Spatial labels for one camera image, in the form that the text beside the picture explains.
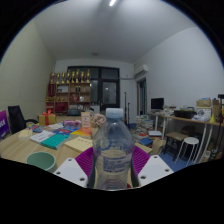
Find long wooden side desk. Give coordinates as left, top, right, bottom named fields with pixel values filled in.
left=146, top=111, right=224, bottom=161

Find large yellow envelope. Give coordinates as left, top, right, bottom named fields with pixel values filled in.
left=63, top=136, right=94, bottom=154

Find blue book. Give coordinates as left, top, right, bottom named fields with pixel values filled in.
left=51, top=125, right=81, bottom=135

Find black microphone stand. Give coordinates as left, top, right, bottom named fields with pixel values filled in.
left=123, top=92, right=132, bottom=126

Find purple sign board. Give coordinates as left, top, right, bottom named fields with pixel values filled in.
left=0, top=109, right=11, bottom=139

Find pink box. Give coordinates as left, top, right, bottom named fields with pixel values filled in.
left=62, top=119, right=82, bottom=128

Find potted pink flowers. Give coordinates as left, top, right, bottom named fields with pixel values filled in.
left=89, top=113, right=108, bottom=129

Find wooden shelf unit with trophies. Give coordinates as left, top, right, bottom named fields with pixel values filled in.
left=45, top=68, right=92, bottom=114

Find white book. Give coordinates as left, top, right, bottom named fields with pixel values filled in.
left=29, top=129, right=56, bottom=144

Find white round stool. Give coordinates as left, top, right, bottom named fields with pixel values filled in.
left=175, top=136, right=200, bottom=164

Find pale green cup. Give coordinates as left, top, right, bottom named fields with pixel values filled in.
left=25, top=151, right=58, bottom=174

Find yellow gift box red ribbon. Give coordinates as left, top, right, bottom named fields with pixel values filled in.
left=38, top=109, right=58, bottom=127

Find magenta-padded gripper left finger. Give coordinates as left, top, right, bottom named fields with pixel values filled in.
left=53, top=146, right=98, bottom=189

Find black printer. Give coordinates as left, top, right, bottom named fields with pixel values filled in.
left=173, top=109, right=198, bottom=120

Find teal book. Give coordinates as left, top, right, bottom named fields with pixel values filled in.
left=40, top=133, right=71, bottom=150

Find tan standing card box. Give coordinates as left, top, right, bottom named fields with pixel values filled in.
left=80, top=111, right=92, bottom=129

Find black office chair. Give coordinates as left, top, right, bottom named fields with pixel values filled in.
left=7, top=105, right=39, bottom=135

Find white wall air conditioner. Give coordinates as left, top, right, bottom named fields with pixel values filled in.
left=133, top=63, right=150, bottom=78

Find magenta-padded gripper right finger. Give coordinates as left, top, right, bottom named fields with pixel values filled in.
left=129, top=145, right=175, bottom=188

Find stack of books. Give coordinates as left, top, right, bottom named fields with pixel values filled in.
left=134, top=114, right=154, bottom=136

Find orange book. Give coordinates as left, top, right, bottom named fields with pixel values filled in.
left=70, top=127, right=93, bottom=137

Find black computer monitor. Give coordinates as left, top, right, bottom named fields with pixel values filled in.
left=150, top=97, right=165, bottom=111

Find small yellow envelope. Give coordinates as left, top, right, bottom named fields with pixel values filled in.
left=18, top=128, right=34, bottom=139

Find clear plastic water bottle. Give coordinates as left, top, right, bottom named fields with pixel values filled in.
left=91, top=107, right=136, bottom=191

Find brown wooden stool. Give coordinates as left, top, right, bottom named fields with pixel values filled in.
left=164, top=131, right=188, bottom=158

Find dark glass door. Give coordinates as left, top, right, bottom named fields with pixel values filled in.
left=67, top=65, right=121, bottom=113

